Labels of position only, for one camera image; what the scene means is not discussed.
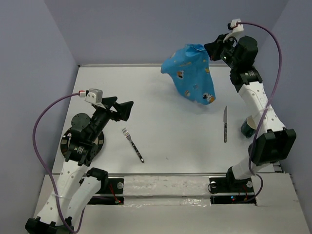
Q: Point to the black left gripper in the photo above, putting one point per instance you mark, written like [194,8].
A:
[123,109]

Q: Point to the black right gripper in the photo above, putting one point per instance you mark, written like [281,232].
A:
[214,48]

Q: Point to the blue space-print cloth placemat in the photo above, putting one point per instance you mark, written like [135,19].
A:
[189,69]

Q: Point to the steel fork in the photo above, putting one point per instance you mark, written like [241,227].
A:
[128,137]

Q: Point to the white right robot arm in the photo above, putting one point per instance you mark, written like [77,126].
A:
[272,139]

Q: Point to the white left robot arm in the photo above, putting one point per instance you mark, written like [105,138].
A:
[78,182]

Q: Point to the black rimmed dinner plate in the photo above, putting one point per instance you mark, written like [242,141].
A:
[65,141]

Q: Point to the steel knife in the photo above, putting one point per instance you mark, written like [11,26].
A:
[225,124]

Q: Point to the teal mug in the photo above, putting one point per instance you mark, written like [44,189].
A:
[248,128]

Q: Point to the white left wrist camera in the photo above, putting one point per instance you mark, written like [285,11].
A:
[94,96]

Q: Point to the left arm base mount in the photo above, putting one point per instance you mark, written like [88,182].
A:
[110,193]

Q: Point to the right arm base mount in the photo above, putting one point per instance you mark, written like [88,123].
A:
[222,193]

